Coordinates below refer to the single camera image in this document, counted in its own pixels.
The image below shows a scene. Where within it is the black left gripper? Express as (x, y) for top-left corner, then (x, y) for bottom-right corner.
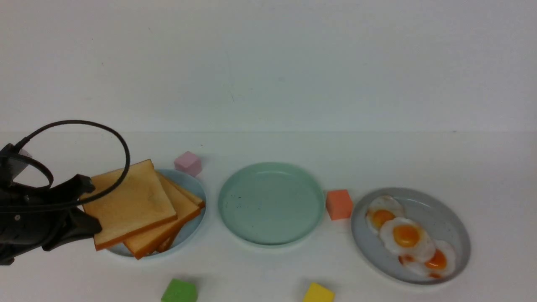
(1, 174), (102, 266)

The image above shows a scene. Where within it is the toast slice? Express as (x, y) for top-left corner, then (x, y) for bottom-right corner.
(123, 172), (201, 260)
(156, 177), (206, 253)
(82, 159), (177, 251)

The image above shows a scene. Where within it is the fried egg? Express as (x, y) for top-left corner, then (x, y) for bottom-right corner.
(365, 195), (405, 236)
(399, 240), (457, 279)
(378, 217), (436, 263)

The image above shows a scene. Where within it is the light blue plate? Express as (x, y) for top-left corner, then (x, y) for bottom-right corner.
(103, 169), (207, 262)

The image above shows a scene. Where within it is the pink cube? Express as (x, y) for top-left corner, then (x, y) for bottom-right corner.
(173, 151), (203, 177)

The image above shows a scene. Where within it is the green cube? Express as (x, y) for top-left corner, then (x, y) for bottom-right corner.
(161, 279), (198, 302)

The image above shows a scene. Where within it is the green plate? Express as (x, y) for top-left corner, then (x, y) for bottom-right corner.
(217, 162), (325, 248)

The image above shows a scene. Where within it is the yellow cube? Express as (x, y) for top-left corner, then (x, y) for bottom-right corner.
(302, 282), (334, 302)

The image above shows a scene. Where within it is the orange cube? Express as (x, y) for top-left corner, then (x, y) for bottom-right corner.
(326, 190), (353, 221)

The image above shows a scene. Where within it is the grey plate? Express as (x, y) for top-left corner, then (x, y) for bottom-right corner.
(351, 187), (471, 286)

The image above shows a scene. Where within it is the black left camera cable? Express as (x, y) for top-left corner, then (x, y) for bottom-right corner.
(0, 120), (131, 214)

